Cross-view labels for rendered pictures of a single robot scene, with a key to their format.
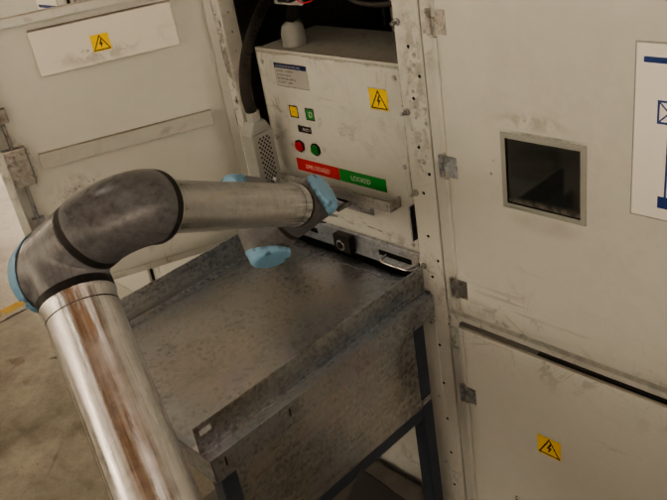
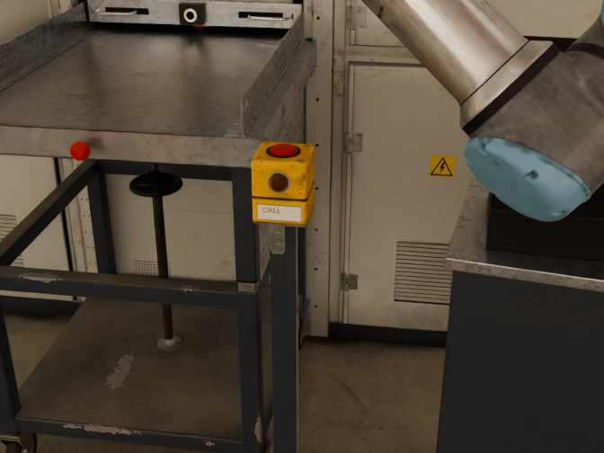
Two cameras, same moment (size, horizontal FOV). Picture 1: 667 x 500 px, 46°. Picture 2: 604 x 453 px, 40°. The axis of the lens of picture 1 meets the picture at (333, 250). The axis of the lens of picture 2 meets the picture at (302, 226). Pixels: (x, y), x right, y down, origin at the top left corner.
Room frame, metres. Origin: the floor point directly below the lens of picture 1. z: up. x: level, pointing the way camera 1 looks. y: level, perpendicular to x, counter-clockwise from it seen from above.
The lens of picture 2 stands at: (0.10, 1.10, 1.33)
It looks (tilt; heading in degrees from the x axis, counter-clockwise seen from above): 26 degrees down; 319
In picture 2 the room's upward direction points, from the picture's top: straight up
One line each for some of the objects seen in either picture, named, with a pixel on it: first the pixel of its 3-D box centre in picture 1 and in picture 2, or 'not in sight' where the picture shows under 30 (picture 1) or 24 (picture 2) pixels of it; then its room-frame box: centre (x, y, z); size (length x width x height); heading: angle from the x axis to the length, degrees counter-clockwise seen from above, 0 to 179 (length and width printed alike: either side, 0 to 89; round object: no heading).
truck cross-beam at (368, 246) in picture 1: (353, 236); (195, 11); (1.85, -0.06, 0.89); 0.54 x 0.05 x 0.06; 41
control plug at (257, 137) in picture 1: (261, 151); not in sight; (1.95, 0.14, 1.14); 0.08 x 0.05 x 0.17; 131
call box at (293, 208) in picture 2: not in sight; (283, 183); (0.96, 0.40, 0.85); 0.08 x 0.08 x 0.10; 41
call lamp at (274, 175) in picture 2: not in sight; (278, 183); (0.93, 0.43, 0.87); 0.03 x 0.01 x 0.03; 41
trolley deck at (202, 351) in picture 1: (246, 333); (147, 86); (1.59, 0.24, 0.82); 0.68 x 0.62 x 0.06; 131
